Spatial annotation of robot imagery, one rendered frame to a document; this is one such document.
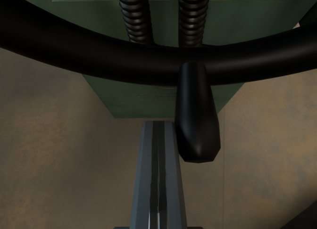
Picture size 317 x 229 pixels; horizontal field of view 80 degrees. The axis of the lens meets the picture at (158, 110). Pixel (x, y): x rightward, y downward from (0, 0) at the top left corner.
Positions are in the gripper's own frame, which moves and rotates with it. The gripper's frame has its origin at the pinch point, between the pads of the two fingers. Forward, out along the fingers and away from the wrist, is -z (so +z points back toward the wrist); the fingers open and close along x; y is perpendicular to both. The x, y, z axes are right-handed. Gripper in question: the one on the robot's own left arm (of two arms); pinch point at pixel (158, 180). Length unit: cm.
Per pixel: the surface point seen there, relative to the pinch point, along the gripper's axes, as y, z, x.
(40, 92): -43, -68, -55
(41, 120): -49, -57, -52
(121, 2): 4.8, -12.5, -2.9
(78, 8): 1.1, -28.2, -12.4
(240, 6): 1.4, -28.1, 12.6
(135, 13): 4.1, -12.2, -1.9
